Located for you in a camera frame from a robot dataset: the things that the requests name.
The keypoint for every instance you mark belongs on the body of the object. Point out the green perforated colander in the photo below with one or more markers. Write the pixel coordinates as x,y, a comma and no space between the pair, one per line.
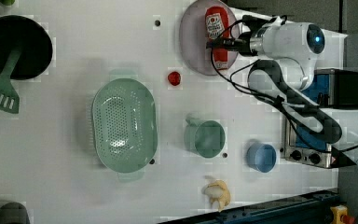
124,124

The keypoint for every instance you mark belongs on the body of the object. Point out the peeled toy banana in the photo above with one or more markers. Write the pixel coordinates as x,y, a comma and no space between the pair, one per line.
217,192

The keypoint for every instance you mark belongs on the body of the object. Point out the black frying pan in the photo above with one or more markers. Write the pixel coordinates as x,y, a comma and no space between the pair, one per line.
36,46

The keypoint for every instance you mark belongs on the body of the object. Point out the red ketchup bottle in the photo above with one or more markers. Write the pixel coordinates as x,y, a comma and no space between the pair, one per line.
216,21

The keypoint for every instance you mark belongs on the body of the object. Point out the green slotted spatula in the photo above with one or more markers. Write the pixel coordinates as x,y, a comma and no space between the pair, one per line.
9,99

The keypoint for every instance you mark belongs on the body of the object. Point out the yellow red clamp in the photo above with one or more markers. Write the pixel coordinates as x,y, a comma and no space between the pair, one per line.
341,216

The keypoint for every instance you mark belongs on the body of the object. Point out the red toy strawberry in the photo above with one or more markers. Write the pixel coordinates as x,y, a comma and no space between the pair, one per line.
174,78

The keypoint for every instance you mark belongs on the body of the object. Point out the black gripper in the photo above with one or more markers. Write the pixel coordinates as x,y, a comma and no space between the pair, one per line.
240,44

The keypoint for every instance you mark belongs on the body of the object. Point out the green mug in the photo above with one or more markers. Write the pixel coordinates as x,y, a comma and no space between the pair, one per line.
205,137

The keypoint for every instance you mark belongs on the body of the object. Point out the silver black toaster oven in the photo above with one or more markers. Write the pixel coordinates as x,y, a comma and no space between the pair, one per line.
330,88

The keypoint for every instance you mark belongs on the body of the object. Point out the blue metal rail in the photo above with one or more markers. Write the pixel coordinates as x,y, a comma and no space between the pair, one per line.
310,208

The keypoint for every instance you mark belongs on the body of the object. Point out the blue cup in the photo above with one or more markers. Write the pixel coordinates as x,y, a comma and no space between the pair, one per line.
261,157

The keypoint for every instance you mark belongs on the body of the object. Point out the grey round plate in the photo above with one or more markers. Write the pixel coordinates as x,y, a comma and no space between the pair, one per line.
193,37

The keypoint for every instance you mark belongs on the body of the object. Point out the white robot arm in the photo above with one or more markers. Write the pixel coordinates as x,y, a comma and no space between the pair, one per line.
287,55

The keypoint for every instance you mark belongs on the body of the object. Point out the green toy fruit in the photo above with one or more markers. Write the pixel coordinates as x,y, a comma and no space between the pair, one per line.
7,2

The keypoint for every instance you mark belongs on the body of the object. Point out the dark grey round object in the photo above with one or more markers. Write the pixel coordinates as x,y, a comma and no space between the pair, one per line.
14,213

